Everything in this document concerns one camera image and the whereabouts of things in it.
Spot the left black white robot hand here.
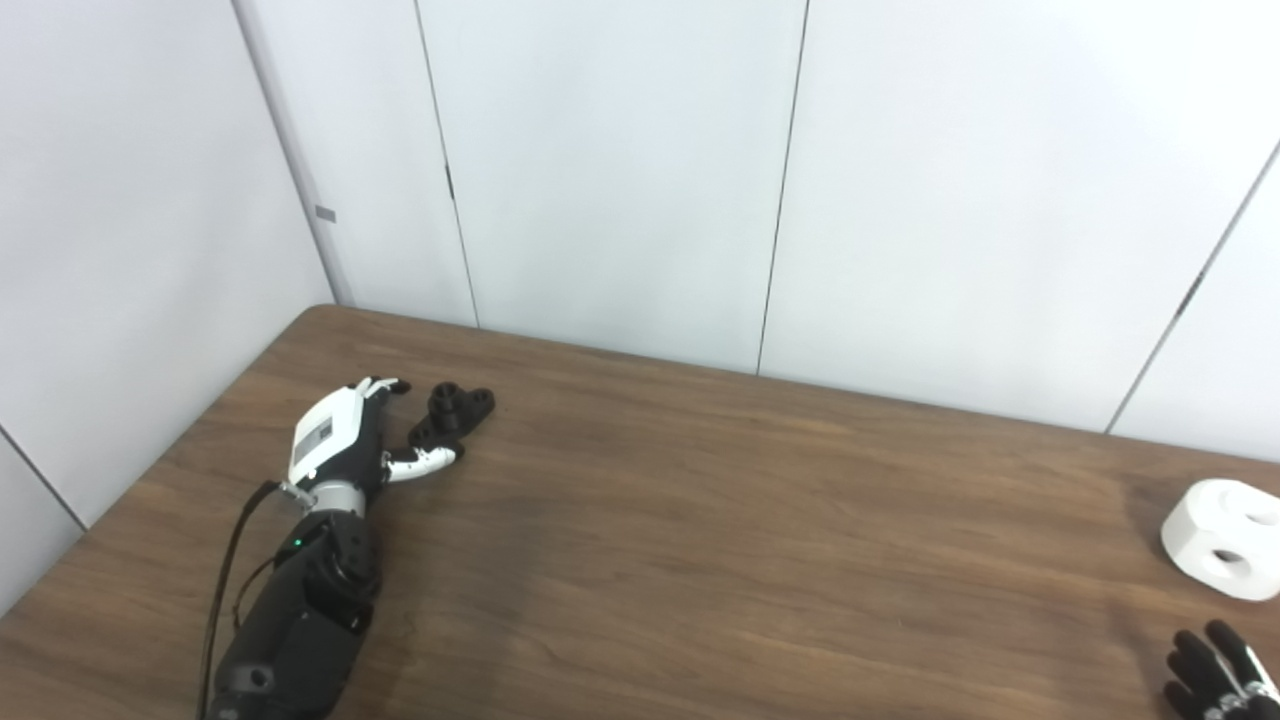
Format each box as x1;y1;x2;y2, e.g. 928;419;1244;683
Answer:
288;376;466;491

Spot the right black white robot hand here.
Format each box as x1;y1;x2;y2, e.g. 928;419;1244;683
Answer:
1163;620;1280;720

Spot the black flanged holder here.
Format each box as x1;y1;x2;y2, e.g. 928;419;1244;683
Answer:
408;382;496;448

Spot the round white piece with holes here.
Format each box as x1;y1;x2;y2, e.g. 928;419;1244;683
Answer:
1160;478;1280;603

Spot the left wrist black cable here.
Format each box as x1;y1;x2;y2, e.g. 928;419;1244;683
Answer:
197;480;306;720

